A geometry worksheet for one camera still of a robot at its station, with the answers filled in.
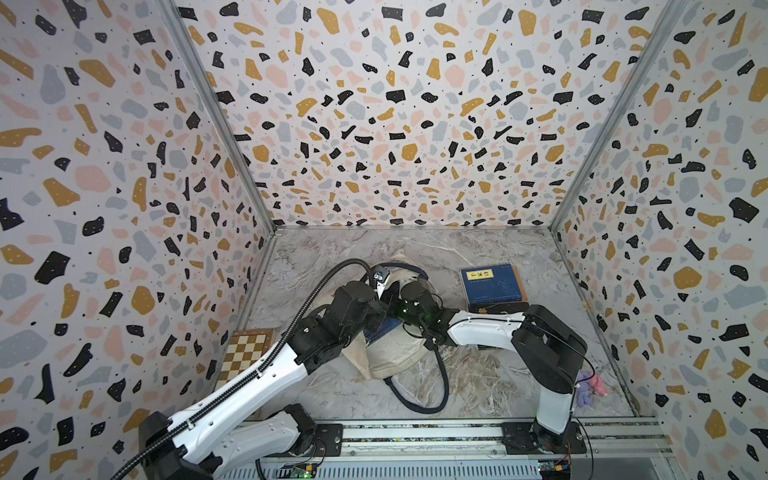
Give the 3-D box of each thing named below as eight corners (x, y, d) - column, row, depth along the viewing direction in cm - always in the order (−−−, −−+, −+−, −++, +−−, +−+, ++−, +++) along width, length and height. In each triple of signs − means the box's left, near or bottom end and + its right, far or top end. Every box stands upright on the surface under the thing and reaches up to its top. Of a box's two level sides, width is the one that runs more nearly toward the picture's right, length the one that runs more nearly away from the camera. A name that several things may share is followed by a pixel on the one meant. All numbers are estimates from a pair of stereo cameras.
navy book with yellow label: (468, 308, 101) (471, 301, 98) (458, 276, 110) (460, 268, 106) (526, 301, 103) (530, 294, 100) (511, 270, 112) (515, 263, 108)
